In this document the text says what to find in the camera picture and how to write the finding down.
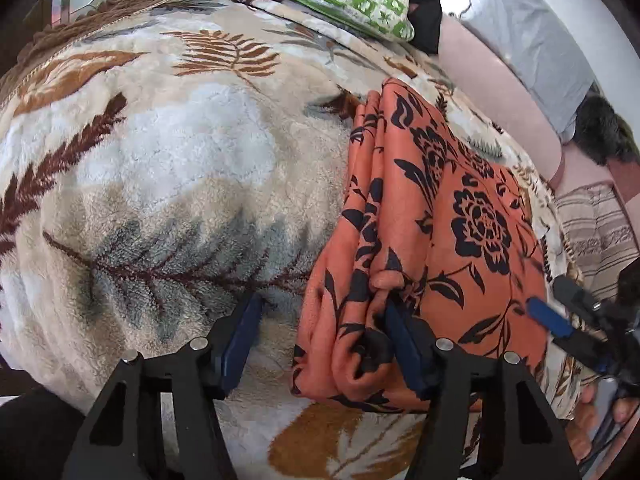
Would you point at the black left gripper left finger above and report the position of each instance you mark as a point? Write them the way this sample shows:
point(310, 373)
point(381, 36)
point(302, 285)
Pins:
point(122, 435)

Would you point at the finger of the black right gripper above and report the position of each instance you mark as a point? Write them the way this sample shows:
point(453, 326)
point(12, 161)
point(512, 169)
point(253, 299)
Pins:
point(578, 300)
point(587, 349)

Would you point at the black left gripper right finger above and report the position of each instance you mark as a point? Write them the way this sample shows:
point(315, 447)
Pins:
point(487, 418)

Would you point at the orange black floral garment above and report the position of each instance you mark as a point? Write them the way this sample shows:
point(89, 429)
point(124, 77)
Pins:
point(424, 216)

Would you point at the right hand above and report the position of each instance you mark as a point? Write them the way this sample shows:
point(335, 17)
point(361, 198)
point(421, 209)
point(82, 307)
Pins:
point(626, 413)

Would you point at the striped beige pillow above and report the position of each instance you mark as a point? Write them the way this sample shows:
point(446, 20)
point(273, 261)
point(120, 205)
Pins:
point(600, 234)

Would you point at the dark furry cushion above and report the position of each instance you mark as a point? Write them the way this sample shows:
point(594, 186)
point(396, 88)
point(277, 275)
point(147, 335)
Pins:
point(602, 134)

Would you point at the pink bed headboard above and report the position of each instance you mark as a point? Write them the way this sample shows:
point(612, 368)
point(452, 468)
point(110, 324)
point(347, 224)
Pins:
point(491, 86)

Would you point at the cream leaf-print fleece blanket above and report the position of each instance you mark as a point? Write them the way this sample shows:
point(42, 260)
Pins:
point(158, 157)

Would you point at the grey pillow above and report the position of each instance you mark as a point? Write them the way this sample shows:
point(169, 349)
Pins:
point(530, 39)

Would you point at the black cloth on pillow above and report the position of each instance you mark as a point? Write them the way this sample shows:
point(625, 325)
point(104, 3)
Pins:
point(426, 19)

